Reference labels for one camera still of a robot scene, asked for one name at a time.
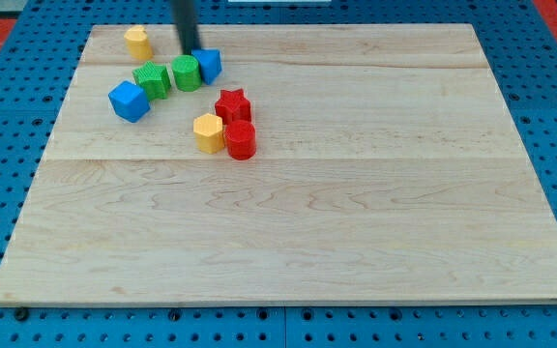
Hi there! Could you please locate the yellow hexagon block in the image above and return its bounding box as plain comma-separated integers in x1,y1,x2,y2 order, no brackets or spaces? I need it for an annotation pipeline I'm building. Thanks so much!
193,113,224,154

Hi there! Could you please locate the red cylinder block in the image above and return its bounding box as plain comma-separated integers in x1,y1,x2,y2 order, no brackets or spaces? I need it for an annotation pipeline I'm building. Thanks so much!
224,120,256,160

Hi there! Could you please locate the red star block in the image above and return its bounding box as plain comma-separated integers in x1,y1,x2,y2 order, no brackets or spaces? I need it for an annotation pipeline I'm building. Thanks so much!
215,88,252,125

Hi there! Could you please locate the wooden board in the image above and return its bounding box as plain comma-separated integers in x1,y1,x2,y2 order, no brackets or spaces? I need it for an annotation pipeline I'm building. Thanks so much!
0,23,557,307

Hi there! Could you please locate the blue triangular block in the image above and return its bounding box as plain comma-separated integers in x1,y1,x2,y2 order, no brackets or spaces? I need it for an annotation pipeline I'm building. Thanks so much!
191,48,222,85

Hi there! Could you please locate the green cylinder block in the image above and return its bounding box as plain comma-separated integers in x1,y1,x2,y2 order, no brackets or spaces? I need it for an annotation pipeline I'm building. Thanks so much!
171,55,202,92

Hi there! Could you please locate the green star block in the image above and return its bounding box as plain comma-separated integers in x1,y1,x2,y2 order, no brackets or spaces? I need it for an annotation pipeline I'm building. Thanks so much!
132,61,171,101

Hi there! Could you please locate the blue cube block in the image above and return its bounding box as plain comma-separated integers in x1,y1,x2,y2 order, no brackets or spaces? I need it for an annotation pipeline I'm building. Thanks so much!
108,81,151,123

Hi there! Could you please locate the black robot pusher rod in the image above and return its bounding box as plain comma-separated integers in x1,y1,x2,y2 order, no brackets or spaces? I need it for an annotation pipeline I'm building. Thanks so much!
170,0,202,55

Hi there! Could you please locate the yellow heart block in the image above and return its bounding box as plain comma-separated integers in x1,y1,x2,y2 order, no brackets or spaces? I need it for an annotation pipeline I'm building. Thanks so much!
124,25,154,61

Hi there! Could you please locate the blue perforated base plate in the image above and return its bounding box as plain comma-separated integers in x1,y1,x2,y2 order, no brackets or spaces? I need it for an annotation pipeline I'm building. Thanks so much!
0,1,557,347

